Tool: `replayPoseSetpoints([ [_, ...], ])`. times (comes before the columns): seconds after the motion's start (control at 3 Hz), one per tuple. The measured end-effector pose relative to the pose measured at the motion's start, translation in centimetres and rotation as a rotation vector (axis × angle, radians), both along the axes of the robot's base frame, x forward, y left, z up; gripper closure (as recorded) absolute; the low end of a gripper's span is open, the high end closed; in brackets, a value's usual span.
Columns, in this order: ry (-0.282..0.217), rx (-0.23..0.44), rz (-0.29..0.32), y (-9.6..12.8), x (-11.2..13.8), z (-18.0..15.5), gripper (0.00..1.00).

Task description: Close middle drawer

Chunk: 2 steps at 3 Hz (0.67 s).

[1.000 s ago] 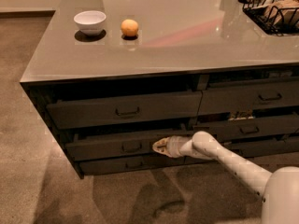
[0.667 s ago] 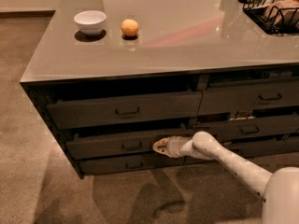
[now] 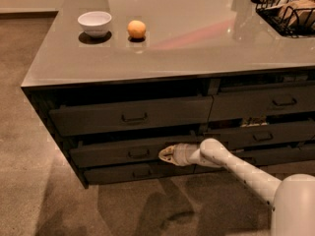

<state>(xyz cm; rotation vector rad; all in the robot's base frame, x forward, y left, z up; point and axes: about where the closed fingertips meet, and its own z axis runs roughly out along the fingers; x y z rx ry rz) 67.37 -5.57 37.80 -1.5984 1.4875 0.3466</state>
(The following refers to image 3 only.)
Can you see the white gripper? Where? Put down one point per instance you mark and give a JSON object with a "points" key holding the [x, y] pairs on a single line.
{"points": [[180, 154]]}

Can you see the grey drawer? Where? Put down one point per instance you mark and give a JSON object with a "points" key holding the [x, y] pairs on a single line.
{"points": [[263, 102], [135, 172], [273, 134], [131, 115], [101, 154], [277, 155]]}

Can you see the grey counter cabinet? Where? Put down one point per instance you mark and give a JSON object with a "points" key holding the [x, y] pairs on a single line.
{"points": [[191, 48]]}

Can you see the white ceramic bowl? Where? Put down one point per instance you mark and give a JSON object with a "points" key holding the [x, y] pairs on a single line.
{"points": [[95, 23]]}

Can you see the black wire basket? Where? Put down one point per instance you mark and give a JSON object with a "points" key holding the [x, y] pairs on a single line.
{"points": [[294, 18]]}

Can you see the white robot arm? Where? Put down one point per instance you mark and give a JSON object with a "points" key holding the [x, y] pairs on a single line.
{"points": [[292, 199]]}

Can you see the orange fruit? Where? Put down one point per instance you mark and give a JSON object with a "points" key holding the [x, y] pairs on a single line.
{"points": [[136, 29]]}

